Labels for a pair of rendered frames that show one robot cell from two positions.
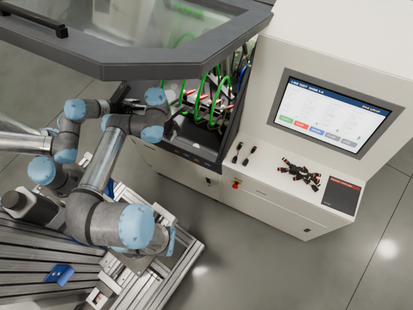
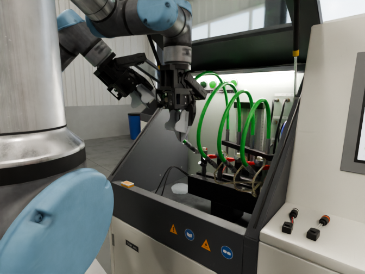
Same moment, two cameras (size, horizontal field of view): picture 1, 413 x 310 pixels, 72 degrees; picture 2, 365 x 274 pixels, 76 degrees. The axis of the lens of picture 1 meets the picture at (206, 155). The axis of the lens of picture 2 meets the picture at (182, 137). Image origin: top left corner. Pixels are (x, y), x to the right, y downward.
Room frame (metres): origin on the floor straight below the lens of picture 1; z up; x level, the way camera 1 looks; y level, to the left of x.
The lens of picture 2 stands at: (-0.03, 0.08, 1.33)
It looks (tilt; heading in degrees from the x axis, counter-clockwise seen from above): 10 degrees down; 4
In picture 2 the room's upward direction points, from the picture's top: straight up
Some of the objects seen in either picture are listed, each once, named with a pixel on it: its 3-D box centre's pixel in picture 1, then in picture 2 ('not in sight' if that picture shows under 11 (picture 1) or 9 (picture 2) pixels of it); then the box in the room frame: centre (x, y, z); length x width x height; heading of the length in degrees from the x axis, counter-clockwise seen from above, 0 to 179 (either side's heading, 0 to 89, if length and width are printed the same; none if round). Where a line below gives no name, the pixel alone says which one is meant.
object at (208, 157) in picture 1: (169, 144); (166, 220); (0.75, 0.20, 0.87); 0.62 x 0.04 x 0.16; 55
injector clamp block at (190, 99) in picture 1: (205, 116); (227, 198); (0.87, -0.03, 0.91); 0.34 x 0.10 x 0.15; 55
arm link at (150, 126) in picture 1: (149, 125); (155, 15); (0.53, 0.19, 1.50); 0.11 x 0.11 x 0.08; 76
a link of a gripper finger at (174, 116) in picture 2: not in sight; (172, 125); (0.63, 0.16, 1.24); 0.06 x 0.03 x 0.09; 145
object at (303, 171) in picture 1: (300, 173); not in sight; (0.40, -0.45, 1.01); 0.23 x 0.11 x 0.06; 55
